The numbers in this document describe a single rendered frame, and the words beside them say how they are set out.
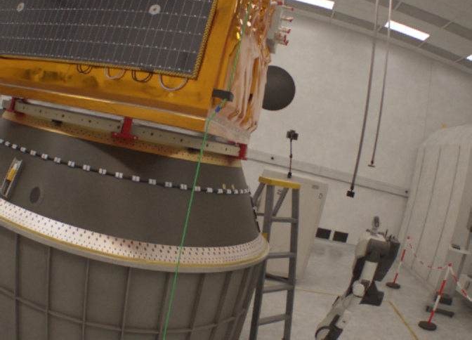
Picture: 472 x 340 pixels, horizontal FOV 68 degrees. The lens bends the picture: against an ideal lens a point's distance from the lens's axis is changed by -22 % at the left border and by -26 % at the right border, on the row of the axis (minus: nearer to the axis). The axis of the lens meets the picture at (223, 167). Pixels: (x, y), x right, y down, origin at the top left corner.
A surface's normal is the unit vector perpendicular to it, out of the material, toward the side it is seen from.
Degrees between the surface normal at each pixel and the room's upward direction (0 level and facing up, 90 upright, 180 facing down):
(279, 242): 90
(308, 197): 90
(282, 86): 90
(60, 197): 62
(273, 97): 90
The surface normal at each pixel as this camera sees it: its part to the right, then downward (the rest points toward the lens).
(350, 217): -0.11, 0.03
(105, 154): 0.30, -0.36
